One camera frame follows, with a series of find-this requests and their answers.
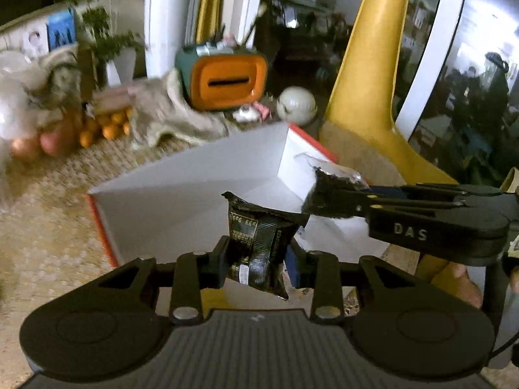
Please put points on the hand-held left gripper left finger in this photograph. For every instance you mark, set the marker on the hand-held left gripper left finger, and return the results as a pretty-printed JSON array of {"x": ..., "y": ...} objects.
[{"x": 221, "y": 263}]

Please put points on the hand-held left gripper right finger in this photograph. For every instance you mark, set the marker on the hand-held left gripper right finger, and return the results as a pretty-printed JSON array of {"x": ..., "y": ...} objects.
[{"x": 292, "y": 269}]

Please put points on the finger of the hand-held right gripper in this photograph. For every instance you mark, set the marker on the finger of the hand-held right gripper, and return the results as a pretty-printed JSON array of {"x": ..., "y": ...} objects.
[
  {"x": 425, "y": 190},
  {"x": 405, "y": 205}
]

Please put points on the black snack packet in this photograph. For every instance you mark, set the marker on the black snack packet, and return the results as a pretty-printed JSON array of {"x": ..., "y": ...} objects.
[
  {"x": 330, "y": 196},
  {"x": 259, "y": 243}
]

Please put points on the red cardboard box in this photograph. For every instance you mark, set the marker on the red cardboard box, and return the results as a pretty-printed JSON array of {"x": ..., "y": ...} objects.
[{"x": 182, "y": 194}]

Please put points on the beige patterned desktop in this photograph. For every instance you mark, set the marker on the beige patterned desktop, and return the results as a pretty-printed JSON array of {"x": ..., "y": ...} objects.
[{"x": 52, "y": 219}]

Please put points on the person's right hand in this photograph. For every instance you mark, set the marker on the person's right hand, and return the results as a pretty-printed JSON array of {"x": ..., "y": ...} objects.
[{"x": 468, "y": 285}]

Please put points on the yellow chair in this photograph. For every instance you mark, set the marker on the yellow chair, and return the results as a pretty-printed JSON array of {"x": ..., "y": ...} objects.
[{"x": 367, "y": 89}]

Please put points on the white round ornament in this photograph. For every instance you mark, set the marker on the white round ornament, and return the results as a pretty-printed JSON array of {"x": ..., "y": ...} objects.
[{"x": 296, "y": 105}]

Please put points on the small pink and white toy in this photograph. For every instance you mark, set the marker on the small pink and white toy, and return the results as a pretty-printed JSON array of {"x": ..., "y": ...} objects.
[{"x": 247, "y": 114}]

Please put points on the beige crumpled cloth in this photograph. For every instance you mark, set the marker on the beige crumpled cloth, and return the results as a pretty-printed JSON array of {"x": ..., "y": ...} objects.
[{"x": 178, "y": 117}]

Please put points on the pile of oranges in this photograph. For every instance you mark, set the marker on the pile of oranges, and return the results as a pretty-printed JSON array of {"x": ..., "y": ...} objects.
[{"x": 110, "y": 131}]

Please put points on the green and orange pen holder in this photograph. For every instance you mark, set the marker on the green and orange pen holder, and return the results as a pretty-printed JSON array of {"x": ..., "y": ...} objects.
[{"x": 225, "y": 83}]

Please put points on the brown flat box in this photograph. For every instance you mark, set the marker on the brown flat box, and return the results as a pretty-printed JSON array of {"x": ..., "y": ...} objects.
[{"x": 113, "y": 99}]

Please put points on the red apple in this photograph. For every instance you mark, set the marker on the red apple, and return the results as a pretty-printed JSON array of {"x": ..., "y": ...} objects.
[{"x": 59, "y": 140}]

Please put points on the potted plant in white pot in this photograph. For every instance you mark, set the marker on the potted plant in white pot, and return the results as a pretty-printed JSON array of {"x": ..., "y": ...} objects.
[{"x": 121, "y": 63}]

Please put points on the grey patterned bag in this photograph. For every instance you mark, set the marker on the grey patterned bag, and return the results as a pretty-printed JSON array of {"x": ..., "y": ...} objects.
[{"x": 61, "y": 79}]

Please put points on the yellow curtain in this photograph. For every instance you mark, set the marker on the yellow curtain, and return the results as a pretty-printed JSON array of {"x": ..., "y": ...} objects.
[{"x": 211, "y": 4}]

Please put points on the white plastic bag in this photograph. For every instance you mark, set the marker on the white plastic bag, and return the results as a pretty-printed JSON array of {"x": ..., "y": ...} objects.
[{"x": 14, "y": 97}]

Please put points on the blue picture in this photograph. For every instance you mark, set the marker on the blue picture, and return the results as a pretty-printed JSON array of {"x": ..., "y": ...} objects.
[{"x": 61, "y": 30}]

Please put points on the white picture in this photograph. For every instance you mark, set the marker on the white picture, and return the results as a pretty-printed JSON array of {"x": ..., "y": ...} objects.
[{"x": 34, "y": 40}]

